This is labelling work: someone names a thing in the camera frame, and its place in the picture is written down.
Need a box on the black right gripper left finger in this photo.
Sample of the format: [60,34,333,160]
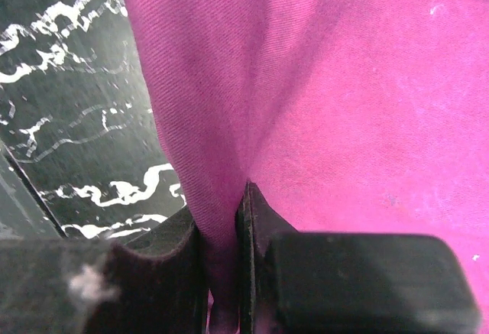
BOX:
[1,209,207,333]

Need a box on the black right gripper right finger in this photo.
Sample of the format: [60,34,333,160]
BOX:
[236,182,482,333]

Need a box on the purple cloth drape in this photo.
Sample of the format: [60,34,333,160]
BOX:
[125,0,488,333]

